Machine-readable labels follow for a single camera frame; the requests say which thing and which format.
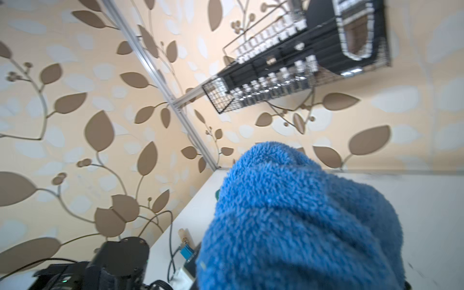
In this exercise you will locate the sickle wooden handle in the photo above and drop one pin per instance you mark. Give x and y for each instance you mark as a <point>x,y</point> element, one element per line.
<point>184,237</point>

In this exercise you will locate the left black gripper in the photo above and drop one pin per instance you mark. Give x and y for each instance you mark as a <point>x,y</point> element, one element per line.
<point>116,266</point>

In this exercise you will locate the black socket bit holder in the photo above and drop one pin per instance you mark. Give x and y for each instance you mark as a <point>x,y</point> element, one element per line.
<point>311,47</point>

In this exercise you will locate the blue microfiber rag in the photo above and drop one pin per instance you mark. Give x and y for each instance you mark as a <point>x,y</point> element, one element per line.
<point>283,223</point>

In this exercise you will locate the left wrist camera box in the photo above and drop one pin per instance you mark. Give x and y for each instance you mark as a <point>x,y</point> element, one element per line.
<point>185,277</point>

